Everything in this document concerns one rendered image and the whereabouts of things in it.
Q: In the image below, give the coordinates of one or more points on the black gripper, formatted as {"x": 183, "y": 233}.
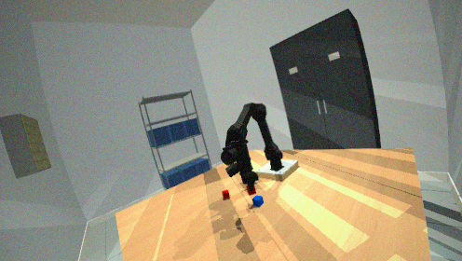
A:
{"x": 248, "y": 176}

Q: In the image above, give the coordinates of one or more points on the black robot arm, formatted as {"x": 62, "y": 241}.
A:
{"x": 236, "y": 143}

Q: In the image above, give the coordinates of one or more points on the blue cube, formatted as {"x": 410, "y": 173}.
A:
{"x": 257, "y": 201}

